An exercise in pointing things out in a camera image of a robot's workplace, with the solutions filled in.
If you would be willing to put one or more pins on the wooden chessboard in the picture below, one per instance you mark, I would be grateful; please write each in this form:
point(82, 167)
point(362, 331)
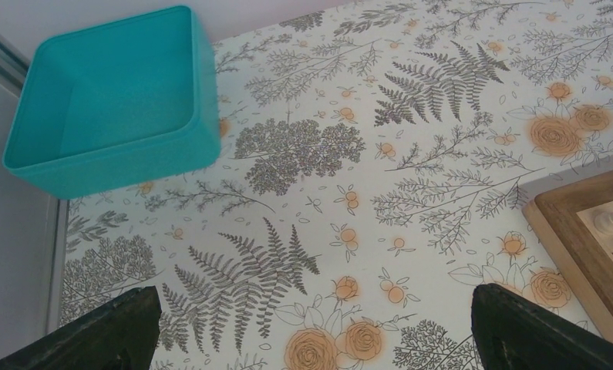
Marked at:
point(562, 220)

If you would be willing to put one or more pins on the teal plastic bin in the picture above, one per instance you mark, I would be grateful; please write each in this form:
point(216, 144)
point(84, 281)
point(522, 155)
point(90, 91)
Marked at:
point(117, 104)

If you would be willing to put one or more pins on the floral patterned table mat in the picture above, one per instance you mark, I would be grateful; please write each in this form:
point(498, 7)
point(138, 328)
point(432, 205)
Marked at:
point(375, 161)

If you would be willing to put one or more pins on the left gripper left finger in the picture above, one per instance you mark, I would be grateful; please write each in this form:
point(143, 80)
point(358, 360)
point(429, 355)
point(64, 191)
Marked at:
point(120, 334)

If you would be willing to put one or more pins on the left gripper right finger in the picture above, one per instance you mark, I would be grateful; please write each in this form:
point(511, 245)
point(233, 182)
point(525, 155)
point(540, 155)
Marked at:
point(511, 332)

